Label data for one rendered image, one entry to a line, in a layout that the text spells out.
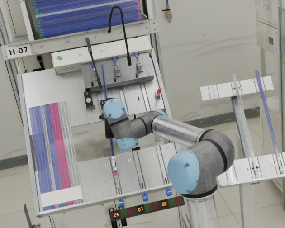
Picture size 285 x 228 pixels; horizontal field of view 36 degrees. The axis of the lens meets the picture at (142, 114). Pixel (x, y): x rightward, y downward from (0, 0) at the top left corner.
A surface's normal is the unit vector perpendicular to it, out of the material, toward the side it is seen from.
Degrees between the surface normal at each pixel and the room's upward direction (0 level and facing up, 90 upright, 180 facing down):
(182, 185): 83
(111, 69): 46
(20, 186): 0
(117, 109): 66
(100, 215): 90
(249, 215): 90
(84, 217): 90
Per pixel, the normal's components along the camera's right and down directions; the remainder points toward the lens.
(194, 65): 0.17, 0.37
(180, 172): -0.82, 0.22
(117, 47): 0.02, -0.37
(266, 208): -0.15, -0.91
